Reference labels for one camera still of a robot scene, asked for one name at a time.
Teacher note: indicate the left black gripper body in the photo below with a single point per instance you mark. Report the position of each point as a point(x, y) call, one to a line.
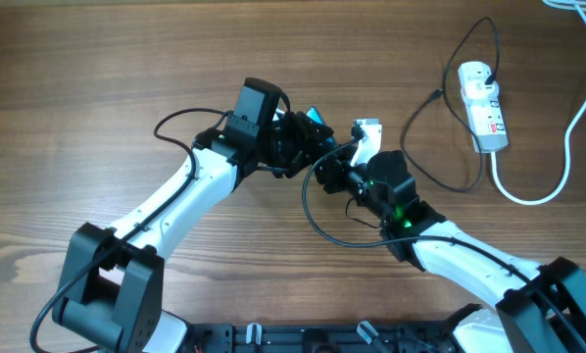
point(300, 135)

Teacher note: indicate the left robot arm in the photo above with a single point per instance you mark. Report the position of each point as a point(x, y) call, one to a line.
point(111, 286)

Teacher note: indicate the teal screen smartphone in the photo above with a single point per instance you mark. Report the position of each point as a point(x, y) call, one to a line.
point(315, 116)

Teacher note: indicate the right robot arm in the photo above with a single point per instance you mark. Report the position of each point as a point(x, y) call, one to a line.
point(525, 306)

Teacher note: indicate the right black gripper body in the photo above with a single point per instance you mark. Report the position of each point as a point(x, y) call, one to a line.
point(330, 174)

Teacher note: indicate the white charger plug adapter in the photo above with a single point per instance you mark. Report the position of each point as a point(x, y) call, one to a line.
point(475, 91)

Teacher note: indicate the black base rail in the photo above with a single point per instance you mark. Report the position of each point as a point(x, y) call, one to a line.
point(362, 337)

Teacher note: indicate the white power strip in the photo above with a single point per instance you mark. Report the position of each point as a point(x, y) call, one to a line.
point(485, 118)

